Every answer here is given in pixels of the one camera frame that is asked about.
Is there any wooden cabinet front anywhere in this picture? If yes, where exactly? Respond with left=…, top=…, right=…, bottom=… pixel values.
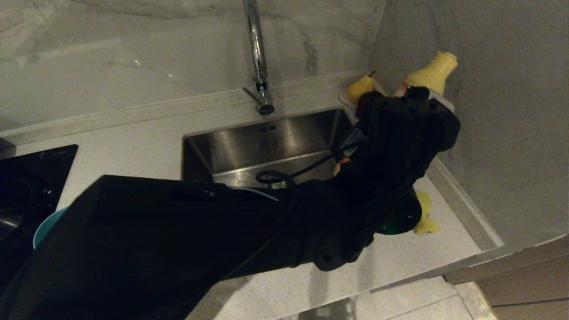
left=443, top=235, right=569, bottom=320

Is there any small white fruit dish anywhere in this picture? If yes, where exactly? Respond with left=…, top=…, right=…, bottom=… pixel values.
left=339, top=89, right=358, bottom=120

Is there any black induction cooktop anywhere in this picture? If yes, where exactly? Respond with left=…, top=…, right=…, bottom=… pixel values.
left=0, top=144, right=79, bottom=285

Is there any orange white dish soap bottle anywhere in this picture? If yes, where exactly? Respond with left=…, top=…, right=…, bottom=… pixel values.
left=333, top=50, right=459, bottom=176

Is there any dark red apple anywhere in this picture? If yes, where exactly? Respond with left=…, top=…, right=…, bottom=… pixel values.
left=356, top=91, right=384, bottom=117

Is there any teal bowl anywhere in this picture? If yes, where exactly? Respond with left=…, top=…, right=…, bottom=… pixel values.
left=33, top=206, right=70, bottom=250

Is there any chrome kitchen faucet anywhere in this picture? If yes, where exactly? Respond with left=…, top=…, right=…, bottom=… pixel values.
left=243, top=0, right=276, bottom=117

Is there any stainless steel sink basin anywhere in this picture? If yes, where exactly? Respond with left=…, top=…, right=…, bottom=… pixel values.
left=181, top=109, right=357, bottom=188

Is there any yellow pear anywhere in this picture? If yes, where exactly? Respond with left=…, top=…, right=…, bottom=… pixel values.
left=347, top=71, right=376, bottom=104

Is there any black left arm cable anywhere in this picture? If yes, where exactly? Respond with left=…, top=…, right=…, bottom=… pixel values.
left=256, top=150, right=357, bottom=188

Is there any yellow sponge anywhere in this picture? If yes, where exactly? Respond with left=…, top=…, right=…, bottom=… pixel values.
left=413, top=192, right=441, bottom=235

